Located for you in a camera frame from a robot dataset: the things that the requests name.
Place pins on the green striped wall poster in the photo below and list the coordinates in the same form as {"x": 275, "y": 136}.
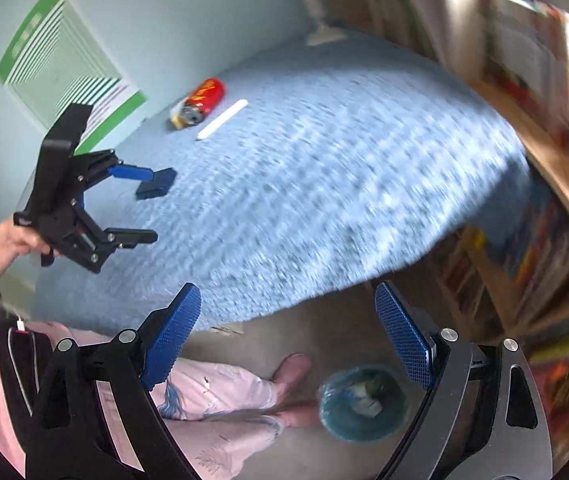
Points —
{"x": 64, "y": 60}

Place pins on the blue round trash bin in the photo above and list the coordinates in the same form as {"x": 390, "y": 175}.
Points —
{"x": 344, "y": 427}

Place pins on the row of colourful books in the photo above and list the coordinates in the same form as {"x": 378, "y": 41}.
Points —
{"x": 539, "y": 260}

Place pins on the red drink can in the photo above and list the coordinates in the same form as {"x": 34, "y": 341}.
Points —
{"x": 204, "y": 95}

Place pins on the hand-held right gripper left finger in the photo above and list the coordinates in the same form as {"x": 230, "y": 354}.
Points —
{"x": 174, "y": 330}

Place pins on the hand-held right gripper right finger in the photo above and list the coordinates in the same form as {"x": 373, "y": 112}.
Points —
{"x": 404, "y": 340}

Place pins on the person's pink pants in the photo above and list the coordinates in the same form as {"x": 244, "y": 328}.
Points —
{"x": 214, "y": 390}

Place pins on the dark blue box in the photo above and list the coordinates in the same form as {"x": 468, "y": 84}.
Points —
{"x": 157, "y": 185}

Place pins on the white desk lamp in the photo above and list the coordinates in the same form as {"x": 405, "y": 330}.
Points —
{"x": 324, "y": 32}

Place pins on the white stick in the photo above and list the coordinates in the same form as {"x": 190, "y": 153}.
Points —
{"x": 222, "y": 120}

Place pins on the row of thin books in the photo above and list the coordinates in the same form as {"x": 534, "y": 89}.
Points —
{"x": 529, "y": 50}

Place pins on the person's left hand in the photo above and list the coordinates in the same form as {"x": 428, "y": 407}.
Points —
{"x": 19, "y": 237}

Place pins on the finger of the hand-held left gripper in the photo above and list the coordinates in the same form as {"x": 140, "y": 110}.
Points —
{"x": 132, "y": 172}
{"x": 129, "y": 236}

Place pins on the wooden bookshelf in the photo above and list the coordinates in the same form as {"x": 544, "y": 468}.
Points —
{"x": 564, "y": 170}

